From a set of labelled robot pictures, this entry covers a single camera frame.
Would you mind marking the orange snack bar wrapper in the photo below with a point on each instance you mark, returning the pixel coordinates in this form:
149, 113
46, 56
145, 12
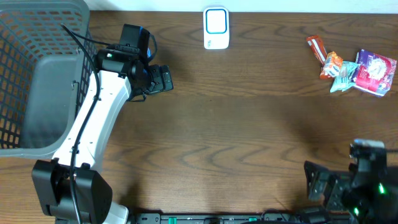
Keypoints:
317, 46

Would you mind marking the purple red tissue pack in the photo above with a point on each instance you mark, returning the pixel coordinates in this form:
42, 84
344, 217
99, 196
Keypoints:
374, 74

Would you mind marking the grey plastic mesh basket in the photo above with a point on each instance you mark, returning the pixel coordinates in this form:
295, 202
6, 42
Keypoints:
45, 47

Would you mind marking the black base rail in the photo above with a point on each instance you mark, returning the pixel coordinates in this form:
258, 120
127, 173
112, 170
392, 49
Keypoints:
266, 217

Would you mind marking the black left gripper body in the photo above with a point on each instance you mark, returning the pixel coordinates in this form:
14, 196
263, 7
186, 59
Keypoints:
165, 78

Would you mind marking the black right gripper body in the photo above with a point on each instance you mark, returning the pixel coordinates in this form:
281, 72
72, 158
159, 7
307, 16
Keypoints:
327, 185

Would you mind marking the white barcode scanner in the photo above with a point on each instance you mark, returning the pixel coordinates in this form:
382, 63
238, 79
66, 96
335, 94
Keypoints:
216, 33

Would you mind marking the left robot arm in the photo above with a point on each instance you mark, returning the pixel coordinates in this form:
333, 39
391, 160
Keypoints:
69, 186

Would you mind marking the small orange box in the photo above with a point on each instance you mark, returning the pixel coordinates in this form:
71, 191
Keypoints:
333, 64

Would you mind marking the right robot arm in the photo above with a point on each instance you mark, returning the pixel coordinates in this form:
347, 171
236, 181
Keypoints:
367, 190

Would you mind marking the teal snack wrapper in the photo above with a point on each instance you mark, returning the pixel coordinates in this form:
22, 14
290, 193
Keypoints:
344, 80

